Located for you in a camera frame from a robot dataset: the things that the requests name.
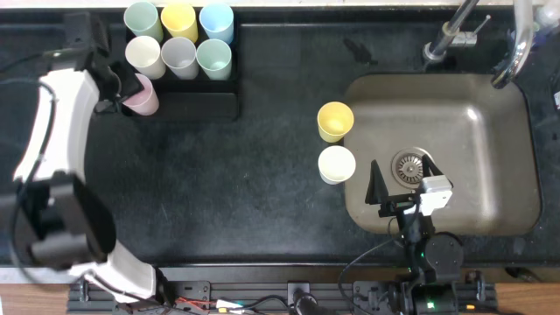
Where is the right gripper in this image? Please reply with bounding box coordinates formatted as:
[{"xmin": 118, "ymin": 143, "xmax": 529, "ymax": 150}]
[{"xmin": 365, "ymin": 153, "xmax": 445, "ymax": 218}]

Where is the blue cup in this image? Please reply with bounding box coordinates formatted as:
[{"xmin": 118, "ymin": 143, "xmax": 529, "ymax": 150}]
[{"xmin": 199, "ymin": 3, "xmax": 235, "ymax": 46}]

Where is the green cup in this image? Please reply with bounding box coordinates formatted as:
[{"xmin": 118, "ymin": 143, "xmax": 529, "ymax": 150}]
[
  {"xmin": 195, "ymin": 38, "xmax": 233, "ymax": 81},
  {"xmin": 123, "ymin": 1, "xmax": 165, "ymax": 44}
]

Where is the steel sink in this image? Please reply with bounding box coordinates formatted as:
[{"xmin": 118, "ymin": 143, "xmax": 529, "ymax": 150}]
[{"xmin": 343, "ymin": 73, "xmax": 543, "ymax": 237}]

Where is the steel tap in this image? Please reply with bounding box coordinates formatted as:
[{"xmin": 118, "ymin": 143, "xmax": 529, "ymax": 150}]
[{"xmin": 422, "ymin": 0, "xmax": 536, "ymax": 90}]

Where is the black tray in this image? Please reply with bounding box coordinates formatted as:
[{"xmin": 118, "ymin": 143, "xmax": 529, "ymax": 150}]
[{"xmin": 120, "ymin": 3, "xmax": 241, "ymax": 123}]

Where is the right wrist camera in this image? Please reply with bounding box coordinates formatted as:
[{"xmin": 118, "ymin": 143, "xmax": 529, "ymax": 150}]
[{"xmin": 404, "ymin": 174, "xmax": 454, "ymax": 216}]

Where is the white cup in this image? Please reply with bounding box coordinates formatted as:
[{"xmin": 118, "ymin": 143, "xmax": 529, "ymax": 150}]
[
  {"xmin": 124, "ymin": 35, "xmax": 167, "ymax": 81},
  {"xmin": 318, "ymin": 144, "xmax": 357, "ymax": 186}
]

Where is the yellow cup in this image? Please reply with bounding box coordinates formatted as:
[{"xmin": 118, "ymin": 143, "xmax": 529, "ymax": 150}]
[
  {"xmin": 160, "ymin": 2, "xmax": 200, "ymax": 44},
  {"xmin": 317, "ymin": 101, "xmax": 355, "ymax": 144}
]

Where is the pink cup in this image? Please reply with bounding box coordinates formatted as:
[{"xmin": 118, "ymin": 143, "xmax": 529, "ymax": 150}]
[{"xmin": 122, "ymin": 73, "xmax": 160, "ymax": 117}]

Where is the mounting rail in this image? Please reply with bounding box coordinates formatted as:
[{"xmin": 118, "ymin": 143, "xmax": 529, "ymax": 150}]
[{"xmin": 67, "ymin": 279, "xmax": 500, "ymax": 315}]

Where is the black cable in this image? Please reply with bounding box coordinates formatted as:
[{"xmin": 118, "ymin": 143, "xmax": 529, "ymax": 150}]
[
  {"xmin": 337, "ymin": 205, "xmax": 424, "ymax": 315},
  {"xmin": 0, "ymin": 47, "xmax": 60, "ymax": 285}
]

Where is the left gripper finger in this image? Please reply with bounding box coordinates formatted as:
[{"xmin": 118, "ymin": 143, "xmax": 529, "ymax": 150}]
[{"xmin": 111, "ymin": 60, "xmax": 145, "ymax": 100}]

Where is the grey cup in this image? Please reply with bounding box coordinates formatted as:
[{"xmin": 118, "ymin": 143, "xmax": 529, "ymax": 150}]
[{"xmin": 160, "ymin": 36, "xmax": 200, "ymax": 81}]

